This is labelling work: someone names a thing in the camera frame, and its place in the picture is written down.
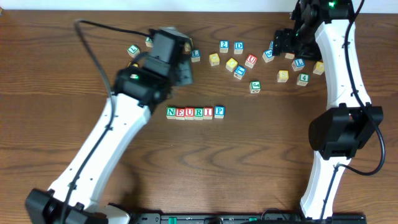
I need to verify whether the yellow s block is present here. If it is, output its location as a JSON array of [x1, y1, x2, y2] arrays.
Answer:
[[184, 39, 193, 54], [277, 70, 289, 83]]

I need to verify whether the green N block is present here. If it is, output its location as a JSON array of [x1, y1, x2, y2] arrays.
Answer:
[[166, 107, 176, 119]]

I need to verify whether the red E block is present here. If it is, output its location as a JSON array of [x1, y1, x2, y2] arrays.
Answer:
[[175, 108, 185, 120]]

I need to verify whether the red u block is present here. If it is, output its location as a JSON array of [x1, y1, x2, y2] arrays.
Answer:
[[244, 54, 257, 68], [184, 108, 195, 120]]

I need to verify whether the red I block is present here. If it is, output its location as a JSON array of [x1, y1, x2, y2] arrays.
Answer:
[[203, 107, 213, 119]]

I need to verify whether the blue P block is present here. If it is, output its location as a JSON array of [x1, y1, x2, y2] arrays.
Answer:
[[214, 106, 225, 119]]

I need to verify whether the green R block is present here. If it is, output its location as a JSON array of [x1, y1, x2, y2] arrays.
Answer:
[[194, 108, 204, 120]]

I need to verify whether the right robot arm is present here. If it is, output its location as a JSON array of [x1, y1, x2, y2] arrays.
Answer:
[[273, 0, 386, 223]]

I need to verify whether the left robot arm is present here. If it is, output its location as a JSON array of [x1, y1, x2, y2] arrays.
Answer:
[[25, 27, 193, 223]]

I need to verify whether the blue D block right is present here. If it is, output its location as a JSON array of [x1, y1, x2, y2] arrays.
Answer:
[[269, 41, 274, 50]]

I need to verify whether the blue d block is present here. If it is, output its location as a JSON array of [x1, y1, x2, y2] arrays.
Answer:
[[269, 41, 274, 50], [234, 42, 244, 54]]

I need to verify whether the red M block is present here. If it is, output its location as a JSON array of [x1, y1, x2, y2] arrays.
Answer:
[[285, 53, 295, 59]]

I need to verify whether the blue 5 block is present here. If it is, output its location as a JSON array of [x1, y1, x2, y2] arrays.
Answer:
[[262, 49, 274, 63]]

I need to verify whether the blue L block centre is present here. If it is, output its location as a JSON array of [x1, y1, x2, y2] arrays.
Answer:
[[191, 50, 201, 63]]

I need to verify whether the blue l block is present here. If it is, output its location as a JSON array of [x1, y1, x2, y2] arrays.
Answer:
[[191, 50, 201, 63], [292, 58, 305, 72]]

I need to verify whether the yellow S block top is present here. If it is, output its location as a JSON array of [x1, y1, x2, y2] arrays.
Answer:
[[184, 39, 193, 54]]

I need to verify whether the blue L block right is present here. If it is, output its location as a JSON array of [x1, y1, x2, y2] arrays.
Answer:
[[292, 58, 305, 72]]

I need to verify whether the green J block upper left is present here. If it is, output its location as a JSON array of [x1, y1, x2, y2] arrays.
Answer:
[[145, 37, 153, 48]]

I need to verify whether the green j block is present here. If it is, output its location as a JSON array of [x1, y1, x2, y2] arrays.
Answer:
[[145, 37, 153, 48], [249, 81, 261, 93]]

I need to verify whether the yellow O block left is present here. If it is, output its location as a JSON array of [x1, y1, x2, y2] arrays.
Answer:
[[209, 53, 220, 67]]

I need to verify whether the yellow o block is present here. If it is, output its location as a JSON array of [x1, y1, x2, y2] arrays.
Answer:
[[226, 58, 238, 72], [209, 53, 220, 67]]

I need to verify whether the yellow C block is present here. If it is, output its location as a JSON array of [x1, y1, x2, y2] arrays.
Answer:
[[127, 62, 139, 68]]

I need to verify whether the green 4 block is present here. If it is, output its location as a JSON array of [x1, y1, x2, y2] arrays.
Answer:
[[296, 73, 310, 86]]

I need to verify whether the yellow G block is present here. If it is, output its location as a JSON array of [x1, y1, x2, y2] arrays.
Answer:
[[313, 62, 325, 75]]

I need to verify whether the blue D block centre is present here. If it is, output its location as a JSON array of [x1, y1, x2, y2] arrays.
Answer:
[[234, 42, 244, 54]]

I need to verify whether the green L block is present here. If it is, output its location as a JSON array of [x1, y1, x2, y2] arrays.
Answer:
[[127, 45, 141, 58]]

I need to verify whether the blue 2 block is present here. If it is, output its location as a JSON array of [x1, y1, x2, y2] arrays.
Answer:
[[220, 40, 229, 54]]

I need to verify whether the yellow O block right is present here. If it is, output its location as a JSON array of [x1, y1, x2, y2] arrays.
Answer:
[[226, 58, 238, 72]]

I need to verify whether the green J block lower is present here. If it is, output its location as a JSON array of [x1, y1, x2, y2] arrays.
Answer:
[[249, 81, 261, 93]]

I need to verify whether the blue T block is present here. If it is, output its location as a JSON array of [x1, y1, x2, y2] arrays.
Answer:
[[234, 65, 246, 80]]

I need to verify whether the left black cable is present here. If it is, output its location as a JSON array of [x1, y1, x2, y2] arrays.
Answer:
[[58, 18, 153, 224]]

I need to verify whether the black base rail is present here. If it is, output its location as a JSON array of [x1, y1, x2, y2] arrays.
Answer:
[[130, 212, 367, 224]]

